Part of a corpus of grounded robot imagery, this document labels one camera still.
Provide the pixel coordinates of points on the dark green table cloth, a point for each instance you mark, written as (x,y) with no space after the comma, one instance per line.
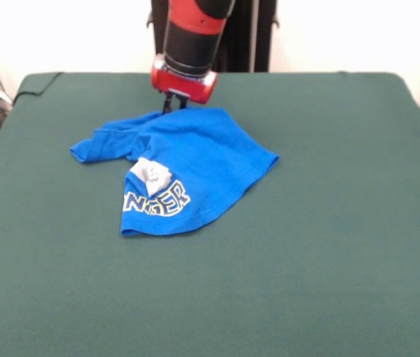
(194,297)

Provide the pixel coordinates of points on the blue printed shirt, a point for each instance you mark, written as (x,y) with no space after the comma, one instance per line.
(209,156)

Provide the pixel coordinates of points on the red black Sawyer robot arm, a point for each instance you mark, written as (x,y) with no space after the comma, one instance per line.
(191,41)

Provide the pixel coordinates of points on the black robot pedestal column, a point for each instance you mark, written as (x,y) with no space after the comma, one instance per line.
(247,37)

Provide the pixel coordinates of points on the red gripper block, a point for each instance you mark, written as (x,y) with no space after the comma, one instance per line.
(183,87)

